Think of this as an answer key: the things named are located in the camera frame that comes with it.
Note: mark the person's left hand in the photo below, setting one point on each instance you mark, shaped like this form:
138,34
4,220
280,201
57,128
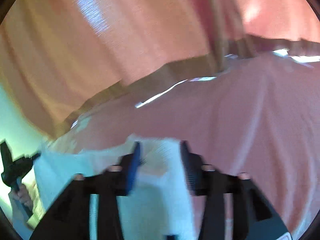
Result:
23,196

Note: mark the pink bed blanket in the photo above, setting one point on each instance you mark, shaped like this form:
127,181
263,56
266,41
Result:
259,117

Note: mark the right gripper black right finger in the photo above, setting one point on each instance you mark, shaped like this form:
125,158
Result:
234,207

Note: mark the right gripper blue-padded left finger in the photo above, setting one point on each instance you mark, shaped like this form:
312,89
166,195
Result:
68,216

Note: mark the white red navy knit sweater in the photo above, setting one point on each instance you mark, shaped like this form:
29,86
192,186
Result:
136,190

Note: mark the pink curtain with tan hem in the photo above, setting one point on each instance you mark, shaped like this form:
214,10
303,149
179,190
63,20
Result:
60,58

